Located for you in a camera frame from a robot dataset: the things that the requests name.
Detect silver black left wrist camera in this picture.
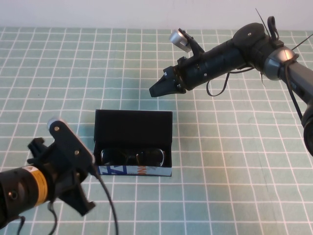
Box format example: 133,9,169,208
47,117,96,175

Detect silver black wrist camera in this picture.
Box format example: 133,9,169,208
47,117,96,175
169,28,206,61

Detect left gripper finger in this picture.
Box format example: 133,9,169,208
58,183,96,217
26,138,47,165

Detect thin black right camera cable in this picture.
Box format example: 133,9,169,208
205,65,255,97

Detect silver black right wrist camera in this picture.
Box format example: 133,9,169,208
169,28,206,61

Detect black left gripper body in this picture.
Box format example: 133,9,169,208
31,143,86,199

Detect black glasses case printed sides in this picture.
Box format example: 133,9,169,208
91,109,174,177

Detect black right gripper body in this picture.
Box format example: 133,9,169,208
163,56,188,95

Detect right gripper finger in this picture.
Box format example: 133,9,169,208
151,84,186,98
149,72,176,97

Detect black framed glasses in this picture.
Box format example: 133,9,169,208
100,147,166,167

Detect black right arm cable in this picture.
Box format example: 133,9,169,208
255,8,313,123

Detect green checked tablecloth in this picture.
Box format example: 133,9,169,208
0,26,313,235

